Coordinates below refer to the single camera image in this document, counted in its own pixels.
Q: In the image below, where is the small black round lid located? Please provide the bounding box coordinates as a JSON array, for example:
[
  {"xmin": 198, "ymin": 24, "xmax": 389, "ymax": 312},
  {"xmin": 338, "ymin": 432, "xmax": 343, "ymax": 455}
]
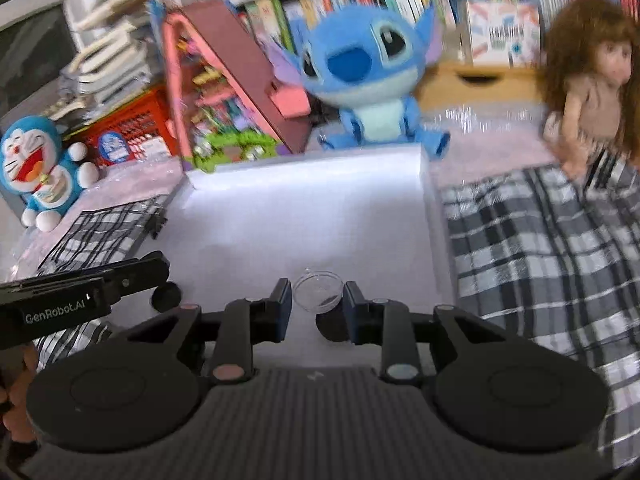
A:
[{"xmin": 314, "ymin": 306, "xmax": 349, "ymax": 342}]

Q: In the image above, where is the white pencil pattern box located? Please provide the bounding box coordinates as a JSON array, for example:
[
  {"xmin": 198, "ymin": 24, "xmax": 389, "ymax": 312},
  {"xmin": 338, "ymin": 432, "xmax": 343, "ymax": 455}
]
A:
[{"xmin": 459, "ymin": 0, "xmax": 541, "ymax": 67}]

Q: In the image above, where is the stack of books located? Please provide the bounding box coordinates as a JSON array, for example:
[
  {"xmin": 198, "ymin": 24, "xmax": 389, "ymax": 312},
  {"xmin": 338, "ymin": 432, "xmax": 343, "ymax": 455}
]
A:
[{"xmin": 43, "ymin": 0, "xmax": 165, "ymax": 122}]

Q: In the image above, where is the pink triangular miniature house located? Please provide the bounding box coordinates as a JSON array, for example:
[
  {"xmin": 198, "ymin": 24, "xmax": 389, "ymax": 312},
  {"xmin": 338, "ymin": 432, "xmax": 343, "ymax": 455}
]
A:
[{"xmin": 163, "ymin": 0, "xmax": 311, "ymax": 174}]

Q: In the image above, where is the red plastic crate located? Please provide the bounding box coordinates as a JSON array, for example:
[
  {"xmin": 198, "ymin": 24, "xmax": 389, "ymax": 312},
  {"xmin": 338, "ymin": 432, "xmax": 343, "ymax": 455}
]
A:
[{"xmin": 66, "ymin": 84, "xmax": 179, "ymax": 168}]

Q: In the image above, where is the black white plaid cloth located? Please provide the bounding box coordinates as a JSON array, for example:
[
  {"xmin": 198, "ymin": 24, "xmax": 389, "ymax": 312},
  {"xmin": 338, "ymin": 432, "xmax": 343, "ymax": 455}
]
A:
[{"xmin": 6, "ymin": 166, "xmax": 639, "ymax": 479}]

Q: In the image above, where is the black binder clip on box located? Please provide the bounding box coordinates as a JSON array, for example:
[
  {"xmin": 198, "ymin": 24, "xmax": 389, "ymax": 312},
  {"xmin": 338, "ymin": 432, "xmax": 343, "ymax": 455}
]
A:
[{"xmin": 144, "ymin": 207, "xmax": 167, "ymax": 240}]

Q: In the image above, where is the Stitch plush toy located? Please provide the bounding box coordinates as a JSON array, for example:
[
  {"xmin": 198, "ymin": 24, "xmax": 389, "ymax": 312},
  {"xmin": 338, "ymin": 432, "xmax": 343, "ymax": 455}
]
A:
[{"xmin": 265, "ymin": 4, "xmax": 450, "ymax": 159}]

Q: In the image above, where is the person left hand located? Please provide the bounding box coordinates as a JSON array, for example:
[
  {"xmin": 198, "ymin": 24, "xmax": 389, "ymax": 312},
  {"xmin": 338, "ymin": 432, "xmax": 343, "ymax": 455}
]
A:
[{"xmin": 1, "ymin": 344, "xmax": 38, "ymax": 443}]

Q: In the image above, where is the clear round plastic lid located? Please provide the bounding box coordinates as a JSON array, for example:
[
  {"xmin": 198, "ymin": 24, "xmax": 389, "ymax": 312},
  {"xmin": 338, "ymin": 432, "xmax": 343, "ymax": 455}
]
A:
[{"xmin": 293, "ymin": 270, "xmax": 344, "ymax": 314}]

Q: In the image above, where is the Doraemon plush toy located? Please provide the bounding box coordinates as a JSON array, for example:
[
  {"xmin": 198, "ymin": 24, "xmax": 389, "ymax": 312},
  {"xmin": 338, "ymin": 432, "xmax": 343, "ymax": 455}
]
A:
[{"xmin": 1, "ymin": 116, "xmax": 100, "ymax": 232}]

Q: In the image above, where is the wooden drawer box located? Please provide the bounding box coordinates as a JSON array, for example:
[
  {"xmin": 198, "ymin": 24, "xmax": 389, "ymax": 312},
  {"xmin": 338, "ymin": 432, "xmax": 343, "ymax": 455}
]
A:
[{"xmin": 414, "ymin": 62, "xmax": 542, "ymax": 110}]

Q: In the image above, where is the white shallow cardboard box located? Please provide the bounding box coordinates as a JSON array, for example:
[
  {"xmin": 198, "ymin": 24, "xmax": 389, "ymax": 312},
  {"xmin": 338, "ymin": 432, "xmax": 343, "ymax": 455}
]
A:
[{"xmin": 98, "ymin": 143, "xmax": 457, "ymax": 369}]

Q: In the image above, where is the brown haired doll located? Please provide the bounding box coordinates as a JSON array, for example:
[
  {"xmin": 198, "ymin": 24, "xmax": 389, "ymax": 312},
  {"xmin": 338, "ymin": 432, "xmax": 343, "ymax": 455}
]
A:
[{"xmin": 537, "ymin": 0, "xmax": 639, "ymax": 180}]

